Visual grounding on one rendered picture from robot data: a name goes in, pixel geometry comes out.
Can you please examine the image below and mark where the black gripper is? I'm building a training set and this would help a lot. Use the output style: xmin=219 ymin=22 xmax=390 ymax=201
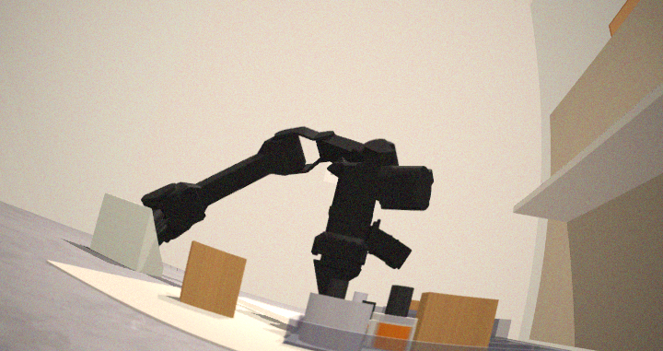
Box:
xmin=311 ymin=201 xmax=374 ymax=295

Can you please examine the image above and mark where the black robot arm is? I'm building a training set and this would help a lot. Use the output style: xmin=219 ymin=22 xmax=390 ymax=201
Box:
xmin=141 ymin=126 xmax=434 ymax=270

